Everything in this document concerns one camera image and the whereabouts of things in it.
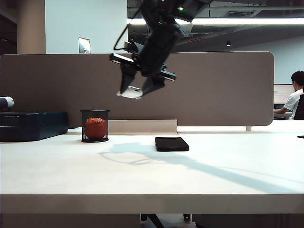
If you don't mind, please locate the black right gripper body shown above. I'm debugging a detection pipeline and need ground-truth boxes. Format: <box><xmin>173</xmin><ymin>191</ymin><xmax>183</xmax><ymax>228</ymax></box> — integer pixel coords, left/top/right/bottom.
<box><xmin>109</xmin><ymin>23</ymin><xmax>185</xmax><ymax>83</ymax></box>

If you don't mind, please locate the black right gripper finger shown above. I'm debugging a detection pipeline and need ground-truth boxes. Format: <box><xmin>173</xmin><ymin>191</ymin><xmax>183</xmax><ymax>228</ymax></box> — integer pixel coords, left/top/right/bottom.
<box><xmin>120</xmin><ymin>65</ymin><xmax>138</xmax><ymax>95</ymax></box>
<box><xmin>141</xmin><ymin>76</ymin><xmax>165</xmax><ymax>96</ymax></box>

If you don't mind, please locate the white wireless earphone case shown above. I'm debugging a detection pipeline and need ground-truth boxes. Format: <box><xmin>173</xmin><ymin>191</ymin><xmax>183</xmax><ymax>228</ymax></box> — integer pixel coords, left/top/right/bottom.
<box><xmin>116</xmin><ymin>85</ymin><xmax>143</xmax><ymax>100</ymax></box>

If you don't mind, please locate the dark blue plastic case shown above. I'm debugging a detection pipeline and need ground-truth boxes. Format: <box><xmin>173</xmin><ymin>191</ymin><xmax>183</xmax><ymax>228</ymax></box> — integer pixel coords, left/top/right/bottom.
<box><xmin>0</xmin><ymin>111</ymin><xmax>69</xmax><ymax>143</ymax></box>

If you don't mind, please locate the orange ball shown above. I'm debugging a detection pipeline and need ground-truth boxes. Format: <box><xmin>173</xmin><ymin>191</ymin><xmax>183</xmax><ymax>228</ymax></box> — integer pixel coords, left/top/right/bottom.
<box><xmin>85</xmin><ymin>117</ymin><xmax>108</xmax><ymax>139</ymax></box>

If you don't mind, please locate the grey desk partition screen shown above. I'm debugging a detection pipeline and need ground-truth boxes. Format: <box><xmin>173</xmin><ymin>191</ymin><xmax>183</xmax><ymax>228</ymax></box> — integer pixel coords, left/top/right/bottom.
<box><xmin>0</xmin><ymin>51</ymin><xmax>275</xmax><ymax>127</ymax></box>

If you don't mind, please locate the black smartphone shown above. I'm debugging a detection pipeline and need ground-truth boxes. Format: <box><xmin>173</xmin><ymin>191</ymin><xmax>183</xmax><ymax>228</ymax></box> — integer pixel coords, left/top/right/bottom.
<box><xmin>155</xmin><ymin>136</ymin><xmax>190</xmax><ymax>152</ymax></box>

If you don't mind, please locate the black mesh pen holder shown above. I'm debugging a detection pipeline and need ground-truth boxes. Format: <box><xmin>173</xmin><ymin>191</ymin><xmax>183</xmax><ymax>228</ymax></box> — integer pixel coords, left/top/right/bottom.
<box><xmin>80</xmin><ymin>109</ymin><xmax>111</xmax><ymax>143</ymax></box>

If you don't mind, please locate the white ceiling strip light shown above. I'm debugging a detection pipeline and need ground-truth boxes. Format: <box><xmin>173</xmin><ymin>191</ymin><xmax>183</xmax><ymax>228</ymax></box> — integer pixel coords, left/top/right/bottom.
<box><xmin>127</xmin><ymin>17</ymin><xmax>304</xmax><ymax>26</ymax></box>

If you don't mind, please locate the white and blue cylinder device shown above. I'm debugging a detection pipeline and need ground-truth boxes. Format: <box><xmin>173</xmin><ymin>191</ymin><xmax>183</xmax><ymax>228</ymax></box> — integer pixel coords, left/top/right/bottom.
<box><xmin>0</xmin><ymin>95</ymin><xmax>15</xmax><ymax>112</ymax></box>

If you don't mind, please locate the computer monitor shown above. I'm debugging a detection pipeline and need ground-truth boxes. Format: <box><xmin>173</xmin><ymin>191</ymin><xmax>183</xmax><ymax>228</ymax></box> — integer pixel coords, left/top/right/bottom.
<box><xmin>273</xmin><ymin>83</ymin><xmax>295</xmax><ymax>105</ymax></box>

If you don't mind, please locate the black under-desk strut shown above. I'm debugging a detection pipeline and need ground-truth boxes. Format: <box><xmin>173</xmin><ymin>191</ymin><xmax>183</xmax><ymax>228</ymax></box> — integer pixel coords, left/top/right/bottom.
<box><xmin>140</xmin><ymin>213</ymin><xmax>165</xmax><ymax>228</ymax></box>

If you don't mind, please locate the person in white shirt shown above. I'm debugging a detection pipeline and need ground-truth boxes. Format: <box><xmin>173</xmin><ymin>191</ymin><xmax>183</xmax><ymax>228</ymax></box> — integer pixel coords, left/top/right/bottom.
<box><xmin>273</xmin><ymin>70</ymin><xmax>304</xmax><ymax>115</ymax></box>

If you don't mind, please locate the black office chair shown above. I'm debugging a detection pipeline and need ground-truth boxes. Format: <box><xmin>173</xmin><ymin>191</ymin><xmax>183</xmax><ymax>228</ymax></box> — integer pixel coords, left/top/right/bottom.
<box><xmin>294</xmin><ymin>93</ymin><xmax>304</xmax><ymax>120</ymax></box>

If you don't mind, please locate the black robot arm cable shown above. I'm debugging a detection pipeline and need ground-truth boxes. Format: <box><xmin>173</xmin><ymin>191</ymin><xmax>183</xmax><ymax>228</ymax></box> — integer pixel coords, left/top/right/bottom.
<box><xmin>113</xmin><ymin>6</ymin><xmax>144</xmax><ymax>51</ymax></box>

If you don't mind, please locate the beige cable tray box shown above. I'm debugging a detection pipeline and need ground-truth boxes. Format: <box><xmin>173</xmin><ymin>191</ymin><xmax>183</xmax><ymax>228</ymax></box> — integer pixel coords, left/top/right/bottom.
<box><xmin>108</xmin><ymin>119</ymin><xmax>178</xmax><ymax>134</ymax></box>

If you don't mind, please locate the metal wall plate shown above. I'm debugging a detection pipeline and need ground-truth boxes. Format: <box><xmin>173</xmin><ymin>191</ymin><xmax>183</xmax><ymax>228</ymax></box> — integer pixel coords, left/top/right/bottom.
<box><xmin>78</xmin><ymin>37</ymin><xmax>91</xmax><ymax>54</ymax></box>

